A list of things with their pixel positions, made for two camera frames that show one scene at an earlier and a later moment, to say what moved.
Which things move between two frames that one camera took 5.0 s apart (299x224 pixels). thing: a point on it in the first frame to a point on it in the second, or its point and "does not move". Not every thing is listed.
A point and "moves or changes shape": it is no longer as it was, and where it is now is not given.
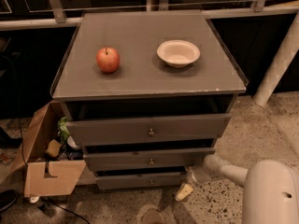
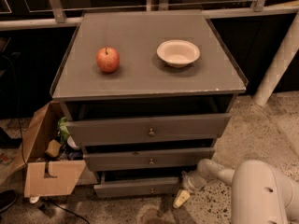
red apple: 107,59 does not move
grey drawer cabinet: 147,94 does not move
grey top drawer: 149,130 does not move
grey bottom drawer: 139,180 moves or changes shape
